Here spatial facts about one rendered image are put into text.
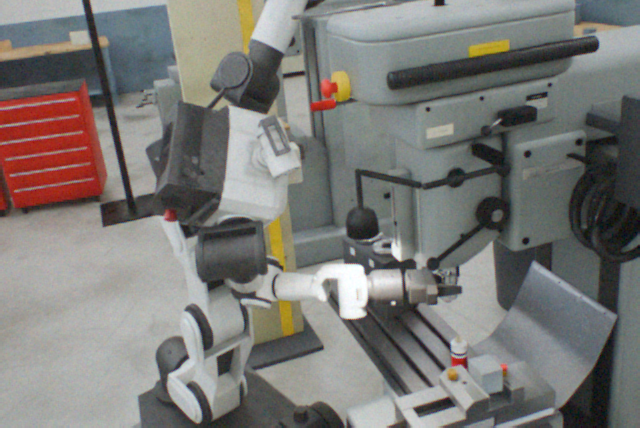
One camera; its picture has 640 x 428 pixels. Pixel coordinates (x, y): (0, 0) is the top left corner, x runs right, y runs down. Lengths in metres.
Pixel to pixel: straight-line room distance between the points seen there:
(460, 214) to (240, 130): 0.53
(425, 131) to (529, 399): 0.67
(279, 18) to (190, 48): 1.44
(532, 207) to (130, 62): 9.17
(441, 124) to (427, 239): 0.28
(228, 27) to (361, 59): 1.82
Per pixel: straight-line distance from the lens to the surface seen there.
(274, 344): 3.60
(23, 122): 5.89
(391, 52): 1.23
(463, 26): 1.30
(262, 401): 2.39
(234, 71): 1.56
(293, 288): 1.67
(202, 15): 3.00
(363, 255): 1.98
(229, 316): 1.95
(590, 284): 1.82
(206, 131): 1.48
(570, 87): 1.50
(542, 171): 1.50
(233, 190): 1.46
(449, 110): 1.33
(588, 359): 1.81
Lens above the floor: 2.06
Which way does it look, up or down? 22 degrees down
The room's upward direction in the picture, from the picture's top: 6 degrees counter-clockwise
